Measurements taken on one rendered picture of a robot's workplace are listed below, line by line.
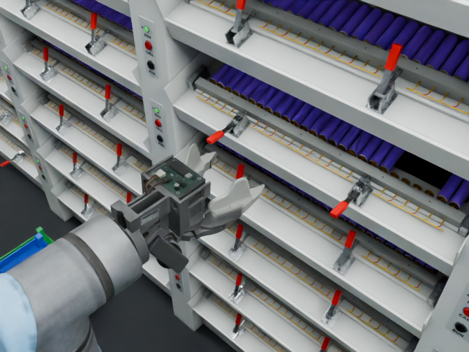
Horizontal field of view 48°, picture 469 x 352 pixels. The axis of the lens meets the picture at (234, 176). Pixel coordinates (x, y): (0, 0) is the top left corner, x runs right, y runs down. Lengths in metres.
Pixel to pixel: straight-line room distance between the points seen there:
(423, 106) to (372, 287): 0.39
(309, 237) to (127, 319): 0.90
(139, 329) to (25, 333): 1.22
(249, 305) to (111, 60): 0.70
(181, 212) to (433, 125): 0.36
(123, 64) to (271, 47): 0.44
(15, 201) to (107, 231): 1.68
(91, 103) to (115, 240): 0.87
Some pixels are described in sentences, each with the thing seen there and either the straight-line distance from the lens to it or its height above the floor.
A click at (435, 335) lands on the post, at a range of 0.98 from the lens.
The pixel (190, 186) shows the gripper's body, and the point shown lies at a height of 1.07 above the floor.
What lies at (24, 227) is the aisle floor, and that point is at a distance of 2.16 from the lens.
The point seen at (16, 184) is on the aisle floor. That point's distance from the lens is 2.34.
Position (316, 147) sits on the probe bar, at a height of 0.93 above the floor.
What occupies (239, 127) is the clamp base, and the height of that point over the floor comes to 0.91.
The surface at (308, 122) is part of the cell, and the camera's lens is 0.96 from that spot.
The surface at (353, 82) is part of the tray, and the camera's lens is 0.80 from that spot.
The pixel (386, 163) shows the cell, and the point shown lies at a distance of 0.90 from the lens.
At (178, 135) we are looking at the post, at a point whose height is 0.80.
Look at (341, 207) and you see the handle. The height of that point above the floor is 0.91.
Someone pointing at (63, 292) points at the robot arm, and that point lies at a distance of 0.58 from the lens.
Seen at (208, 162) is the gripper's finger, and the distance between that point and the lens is 0.76.
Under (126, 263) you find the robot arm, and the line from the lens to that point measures 0.60.
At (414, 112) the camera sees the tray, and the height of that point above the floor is 1.08.
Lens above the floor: 1.52
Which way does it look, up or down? 44 degrees down
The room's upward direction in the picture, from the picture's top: straight up
